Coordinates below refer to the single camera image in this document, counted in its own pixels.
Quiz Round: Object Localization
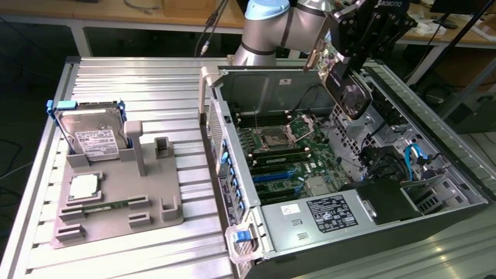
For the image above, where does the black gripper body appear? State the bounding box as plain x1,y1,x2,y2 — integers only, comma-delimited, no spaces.
347,0,411,20

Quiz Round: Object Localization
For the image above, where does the green GPU card with fan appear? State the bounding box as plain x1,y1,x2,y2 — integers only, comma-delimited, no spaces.
303,37,374,120

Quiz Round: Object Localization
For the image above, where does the black RAM slot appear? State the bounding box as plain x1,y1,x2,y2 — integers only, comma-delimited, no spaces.
246,144,306,153
247,147,309,157
231,111,289,117
250,151,310,160
234,120,291,127
231,114,290,121
234,117,291,124

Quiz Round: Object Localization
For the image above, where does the long black expansion slot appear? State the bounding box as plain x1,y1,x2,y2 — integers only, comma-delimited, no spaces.
254,183,299,194
258,190,302,203
250,164,298,174

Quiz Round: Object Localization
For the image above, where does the blue expansion slot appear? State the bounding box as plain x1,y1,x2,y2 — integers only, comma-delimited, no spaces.
250,171,293,183

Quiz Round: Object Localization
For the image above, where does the silver socket cover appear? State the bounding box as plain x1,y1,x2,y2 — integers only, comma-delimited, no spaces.
283,113,317,143

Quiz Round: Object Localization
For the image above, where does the black box under desk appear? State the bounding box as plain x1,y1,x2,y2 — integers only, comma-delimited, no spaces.
439,90,496,134

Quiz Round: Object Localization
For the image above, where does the CPU socket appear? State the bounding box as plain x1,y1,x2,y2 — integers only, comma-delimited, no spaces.
257,127,289,149

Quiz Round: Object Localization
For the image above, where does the green motherboard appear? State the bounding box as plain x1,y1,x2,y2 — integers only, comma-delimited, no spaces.
230,109,349,204

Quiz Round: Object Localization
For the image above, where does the green RAM stick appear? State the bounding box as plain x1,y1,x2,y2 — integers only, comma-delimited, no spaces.
251,153,311,167
65,201,134,213

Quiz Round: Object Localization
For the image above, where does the silver chipset heatsink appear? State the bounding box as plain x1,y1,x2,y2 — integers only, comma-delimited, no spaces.
303,177,335,195

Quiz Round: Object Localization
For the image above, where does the black plastic shroud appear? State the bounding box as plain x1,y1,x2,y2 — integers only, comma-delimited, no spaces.
354,180,425,226

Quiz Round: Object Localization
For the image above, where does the gray power supply unit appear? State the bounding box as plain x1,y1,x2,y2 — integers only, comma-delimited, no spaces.
258,190,378,253

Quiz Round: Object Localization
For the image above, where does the gray parts rack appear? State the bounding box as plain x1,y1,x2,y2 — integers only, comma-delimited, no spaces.
49,120,185,251

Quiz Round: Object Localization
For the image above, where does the silver hard disk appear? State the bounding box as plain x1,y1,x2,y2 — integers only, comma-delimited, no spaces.
53,109,127,162

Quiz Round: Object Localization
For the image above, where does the hard drive in blue caddy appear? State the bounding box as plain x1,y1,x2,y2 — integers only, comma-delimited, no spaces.
45,98,134,152

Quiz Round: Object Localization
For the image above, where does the open black PC case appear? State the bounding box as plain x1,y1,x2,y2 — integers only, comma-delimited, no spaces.
197,65,496,279

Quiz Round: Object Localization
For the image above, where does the silver CPU chip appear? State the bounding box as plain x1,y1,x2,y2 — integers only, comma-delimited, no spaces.
67,174,99,201

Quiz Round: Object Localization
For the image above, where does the wooden desk with white frame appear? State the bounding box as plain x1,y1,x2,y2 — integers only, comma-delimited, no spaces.
0,0,249,58
394,8,496,85

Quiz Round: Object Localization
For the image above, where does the hanging black cable with plug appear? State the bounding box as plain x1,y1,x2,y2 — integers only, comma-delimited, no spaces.
193,0,229,58

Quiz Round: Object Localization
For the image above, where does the black cable bundle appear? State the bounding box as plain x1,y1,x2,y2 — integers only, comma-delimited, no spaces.
359,145,407,181

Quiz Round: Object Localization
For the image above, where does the blue disk wire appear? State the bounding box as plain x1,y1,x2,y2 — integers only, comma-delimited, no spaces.
402,144,429,181

